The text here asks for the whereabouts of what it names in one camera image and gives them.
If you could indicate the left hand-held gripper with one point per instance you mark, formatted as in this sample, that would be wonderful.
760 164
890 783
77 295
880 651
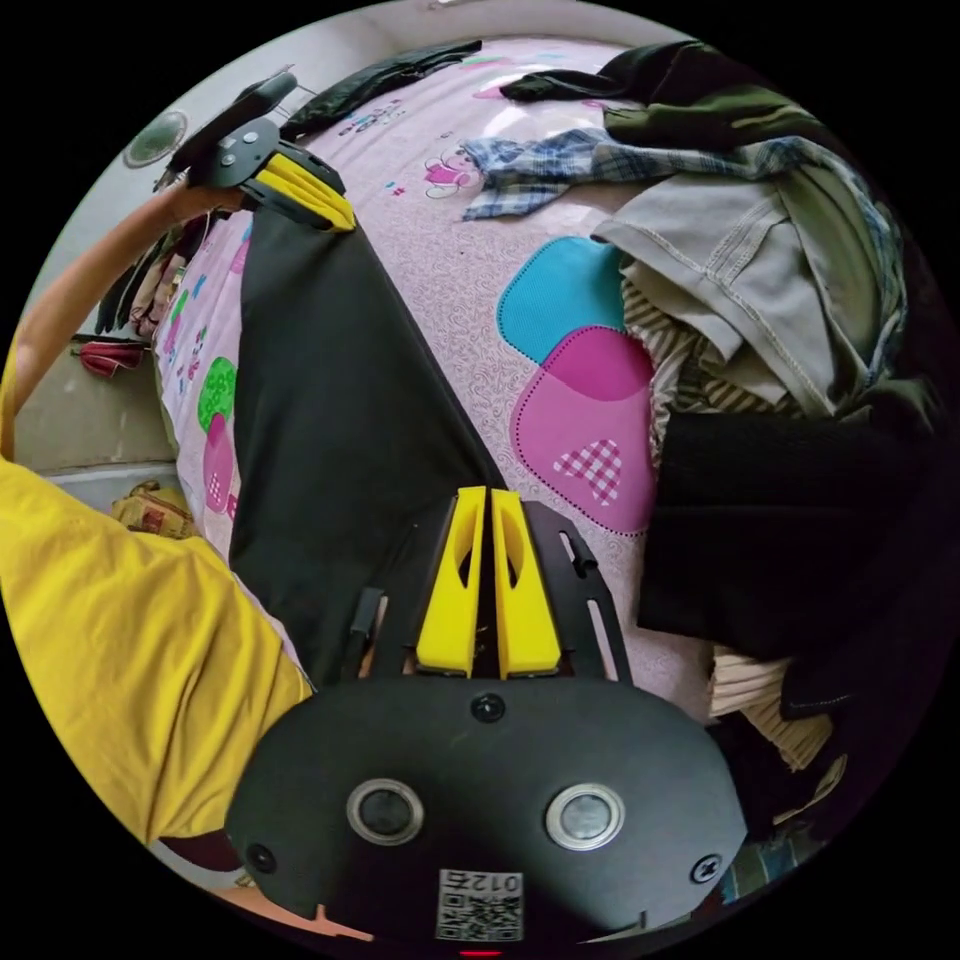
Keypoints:
225 154

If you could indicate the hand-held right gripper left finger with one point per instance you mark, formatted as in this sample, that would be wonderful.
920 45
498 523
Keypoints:
439 622

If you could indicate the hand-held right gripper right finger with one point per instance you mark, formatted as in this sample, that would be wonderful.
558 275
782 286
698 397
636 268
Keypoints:
529 630

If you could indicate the black pants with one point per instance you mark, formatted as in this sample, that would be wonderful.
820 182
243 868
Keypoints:
330 390

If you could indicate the person's left forearm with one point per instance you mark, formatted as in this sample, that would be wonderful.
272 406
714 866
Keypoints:
82 292

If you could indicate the person's left hand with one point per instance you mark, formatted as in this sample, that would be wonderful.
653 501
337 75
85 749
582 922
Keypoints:
196 196

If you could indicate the dark green garment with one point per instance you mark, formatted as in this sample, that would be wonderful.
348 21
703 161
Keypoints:
375 79

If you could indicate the hanging clothes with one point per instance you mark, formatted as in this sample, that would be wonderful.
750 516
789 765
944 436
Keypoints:
146 281

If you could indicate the blue plaid shirt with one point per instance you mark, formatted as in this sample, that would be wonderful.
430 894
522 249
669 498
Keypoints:
540 169

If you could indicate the black garment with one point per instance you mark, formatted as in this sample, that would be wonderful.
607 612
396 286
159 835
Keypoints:
555 82

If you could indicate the brown bag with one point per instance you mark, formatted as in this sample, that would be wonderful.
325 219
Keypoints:
154 508

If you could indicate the person's body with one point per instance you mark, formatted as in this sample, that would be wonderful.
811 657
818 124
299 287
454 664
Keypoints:
112 637

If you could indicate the pile of clothes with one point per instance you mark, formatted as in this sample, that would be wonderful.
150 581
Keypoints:
787 375

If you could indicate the round wall fan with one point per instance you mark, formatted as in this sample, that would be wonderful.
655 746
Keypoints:
156 139

